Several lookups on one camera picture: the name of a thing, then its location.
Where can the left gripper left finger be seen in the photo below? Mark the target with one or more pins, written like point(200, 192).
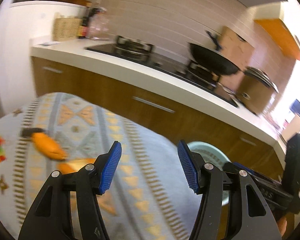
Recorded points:
point(49, 216)

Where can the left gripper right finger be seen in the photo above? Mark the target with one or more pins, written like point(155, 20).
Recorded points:
point(249, 216)

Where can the orange snack packet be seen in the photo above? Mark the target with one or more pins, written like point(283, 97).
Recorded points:
point(71, 166)

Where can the light blue perforated trash basket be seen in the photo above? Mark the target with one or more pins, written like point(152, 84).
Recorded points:
point(209, 153)

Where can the wooden kitchen cabinet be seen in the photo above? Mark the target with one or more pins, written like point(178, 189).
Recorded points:
point(163, 116)

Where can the person's right hand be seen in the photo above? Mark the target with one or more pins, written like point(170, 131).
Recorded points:
point(282, 225)

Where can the black car key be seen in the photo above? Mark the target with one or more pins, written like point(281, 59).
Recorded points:
point(28, 132)

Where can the patterned blue tablecloth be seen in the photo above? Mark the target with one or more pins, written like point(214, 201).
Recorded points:
point(149, 197)

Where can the brown rice cooker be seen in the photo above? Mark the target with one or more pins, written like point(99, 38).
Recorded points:
point(256, 90)

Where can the black wok pan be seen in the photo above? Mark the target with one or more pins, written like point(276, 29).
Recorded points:
point(213, 59)

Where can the wooden cutting board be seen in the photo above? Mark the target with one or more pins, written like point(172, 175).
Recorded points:
point(239, 52)

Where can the black gas stove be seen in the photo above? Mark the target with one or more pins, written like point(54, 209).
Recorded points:
point(146, 54)

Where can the woven cutlery basket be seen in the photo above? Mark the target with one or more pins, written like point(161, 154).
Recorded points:
point(65, 29)

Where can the clear plastic bag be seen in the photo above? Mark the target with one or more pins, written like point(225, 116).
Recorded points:
point(98, 25)

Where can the dark soy sauce bottle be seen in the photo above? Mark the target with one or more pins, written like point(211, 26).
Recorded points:
point(85, 22)

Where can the orange wall cabinet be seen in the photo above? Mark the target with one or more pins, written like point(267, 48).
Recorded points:
point(277, 19)

